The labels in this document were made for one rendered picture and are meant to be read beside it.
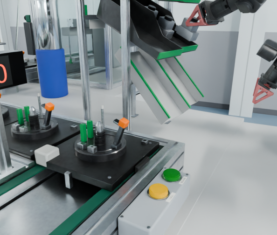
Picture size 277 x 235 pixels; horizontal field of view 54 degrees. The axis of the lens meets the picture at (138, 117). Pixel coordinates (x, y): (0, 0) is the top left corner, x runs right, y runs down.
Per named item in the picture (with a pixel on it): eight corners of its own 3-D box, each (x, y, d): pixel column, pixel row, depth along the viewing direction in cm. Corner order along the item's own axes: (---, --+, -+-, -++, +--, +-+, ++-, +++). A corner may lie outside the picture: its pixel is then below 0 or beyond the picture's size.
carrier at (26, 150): (90, 130, 90) (87, 94, 86) (31, 162, 71) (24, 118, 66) (39, 118, 102) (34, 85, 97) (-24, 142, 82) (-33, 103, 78)
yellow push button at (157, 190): (170, 194, 58) (171, 186, 58) (162, 204, 55) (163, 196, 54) (154, 188, 60) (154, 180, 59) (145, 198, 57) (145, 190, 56)
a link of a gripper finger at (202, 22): (179, 14, 91) (203, 0, 84) (190, 15, 96) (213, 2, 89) (185, 34, 91) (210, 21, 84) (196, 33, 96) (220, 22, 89)
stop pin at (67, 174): (73, 186, 65) (72, 172, 64) (70, 189, 64) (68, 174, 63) (69, 184, 66) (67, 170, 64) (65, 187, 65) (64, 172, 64)
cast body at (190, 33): (196, 40, 96) (204, 22, 92) (189, 41, 93) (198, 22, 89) (178, 30, 100) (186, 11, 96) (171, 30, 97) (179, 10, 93)
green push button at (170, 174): (182, 178, 64) (183, 170, 63) (176, 186, 61) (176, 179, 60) (167, 173, 66) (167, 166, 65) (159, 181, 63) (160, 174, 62)
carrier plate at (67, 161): (159, 148, 79) (159, 141, 78) (112, 192, 59) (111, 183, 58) (93, 131, 90) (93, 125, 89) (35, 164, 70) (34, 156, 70)
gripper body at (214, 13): (198, 3, 85) (220, -10, 79) (214, 4, 92) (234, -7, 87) (205, 23, 85) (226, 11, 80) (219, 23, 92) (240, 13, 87)
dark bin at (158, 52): (180, 55, 89) (190, 34, 84) (157, 60, 79) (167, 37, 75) (122, 16, 100) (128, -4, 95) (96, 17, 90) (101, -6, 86)
